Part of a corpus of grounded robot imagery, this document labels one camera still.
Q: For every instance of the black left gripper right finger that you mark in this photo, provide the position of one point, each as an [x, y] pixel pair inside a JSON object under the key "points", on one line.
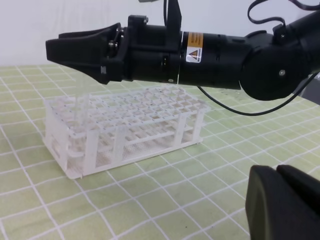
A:
{"points": [[304, 185]]}

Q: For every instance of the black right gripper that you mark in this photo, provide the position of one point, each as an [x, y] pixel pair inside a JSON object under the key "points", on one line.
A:
{"points": [[142, 52]]}

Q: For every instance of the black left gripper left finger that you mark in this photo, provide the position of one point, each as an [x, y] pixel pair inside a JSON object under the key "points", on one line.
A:
{"points": [[274, 211]]}

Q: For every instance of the clear glass test tube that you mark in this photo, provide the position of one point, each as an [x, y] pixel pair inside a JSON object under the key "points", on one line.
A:
{"points": [[81, 106]]}

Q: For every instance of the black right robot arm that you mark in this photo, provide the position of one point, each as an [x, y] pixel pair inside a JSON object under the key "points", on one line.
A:
{"points": [[266, 66]]}

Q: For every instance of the white test tube rack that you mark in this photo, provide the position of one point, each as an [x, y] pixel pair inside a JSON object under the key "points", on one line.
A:
{"points": [[122, 128]]}

